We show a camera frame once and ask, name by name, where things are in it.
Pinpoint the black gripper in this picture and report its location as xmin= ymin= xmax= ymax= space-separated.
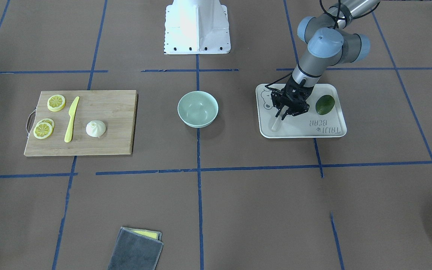
xmin=271 ymin=78 xmax=314 ymax=120

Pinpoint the white spoon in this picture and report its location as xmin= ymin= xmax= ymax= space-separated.
xmin=271 ymin=110 xmax=283 ymax=132

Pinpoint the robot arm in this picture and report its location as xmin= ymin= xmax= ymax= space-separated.
xmin=271 ymin=0 xmax=380 ymax=120

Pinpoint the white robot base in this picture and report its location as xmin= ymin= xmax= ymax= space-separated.
xmin=163 ymin=0 xmax=231 ymax=55

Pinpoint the light green bowl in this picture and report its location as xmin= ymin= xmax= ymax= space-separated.
xmin=177 ymin=91 xmax=219 ymax=128

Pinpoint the green avocado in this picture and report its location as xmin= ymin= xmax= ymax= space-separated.
xmin=315 ymin=94 xmax=335 ymax=115

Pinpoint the wooden cutting board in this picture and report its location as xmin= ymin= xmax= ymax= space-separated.
xmin=24 ymin=90 xmax=138 ymax=157

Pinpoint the yellow sponge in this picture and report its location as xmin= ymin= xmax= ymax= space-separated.
xmin=134 ymin=229 xmax=162 ymax=241

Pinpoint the yellow plastic knife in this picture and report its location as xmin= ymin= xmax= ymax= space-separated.
xmin=64 ymin=96 xmax=80 ymax=143

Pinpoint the single lemon slice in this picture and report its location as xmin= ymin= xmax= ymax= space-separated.
xmin=47 ymin=94 xmax=66 ymax=112

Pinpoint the metal cutting board handle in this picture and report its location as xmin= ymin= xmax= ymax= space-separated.
xmin=25 ymin=107 xmax=37 ymax=138

